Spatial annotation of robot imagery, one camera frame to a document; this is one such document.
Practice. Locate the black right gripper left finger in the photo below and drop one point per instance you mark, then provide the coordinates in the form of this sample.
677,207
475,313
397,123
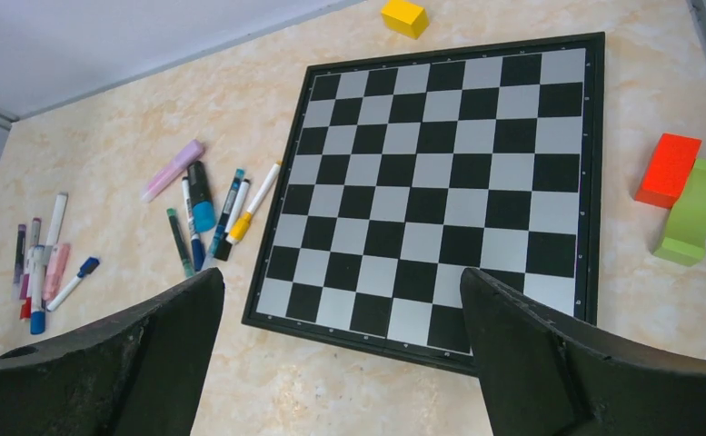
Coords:
139,371

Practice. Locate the green curved block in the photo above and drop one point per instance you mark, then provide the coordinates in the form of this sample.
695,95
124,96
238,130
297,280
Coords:
684,236

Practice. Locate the green gel pen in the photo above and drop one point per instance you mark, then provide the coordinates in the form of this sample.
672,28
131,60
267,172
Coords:
179,243

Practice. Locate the white marker black cap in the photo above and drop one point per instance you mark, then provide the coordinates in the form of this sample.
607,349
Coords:
224,247

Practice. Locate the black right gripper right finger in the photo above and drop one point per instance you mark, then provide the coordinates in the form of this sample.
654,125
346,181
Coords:
543,372

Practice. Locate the black white chessboard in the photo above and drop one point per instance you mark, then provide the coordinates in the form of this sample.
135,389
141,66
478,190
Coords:
403,171

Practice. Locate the pink highlighter pen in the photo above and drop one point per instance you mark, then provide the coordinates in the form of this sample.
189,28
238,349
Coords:
190,153

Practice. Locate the black marker blue cap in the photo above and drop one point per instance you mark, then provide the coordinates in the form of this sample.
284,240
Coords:
201,198

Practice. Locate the white marker dark blue cap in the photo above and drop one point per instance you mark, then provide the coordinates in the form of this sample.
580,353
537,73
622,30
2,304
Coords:
197,246

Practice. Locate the red block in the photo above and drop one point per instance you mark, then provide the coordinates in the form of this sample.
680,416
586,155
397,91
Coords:
668,170

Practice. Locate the white pen grey cap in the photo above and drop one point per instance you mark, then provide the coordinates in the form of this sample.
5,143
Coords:
55,224

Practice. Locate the yellow block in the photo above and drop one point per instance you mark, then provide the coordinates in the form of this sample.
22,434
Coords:
405,18

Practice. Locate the small white blue marker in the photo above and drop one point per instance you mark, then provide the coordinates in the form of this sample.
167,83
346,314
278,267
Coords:
85,269

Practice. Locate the magenta capped pen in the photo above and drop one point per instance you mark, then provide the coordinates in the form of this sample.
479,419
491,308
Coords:
33,241

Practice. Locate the red capped pen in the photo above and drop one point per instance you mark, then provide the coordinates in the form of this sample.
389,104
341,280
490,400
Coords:
25,312

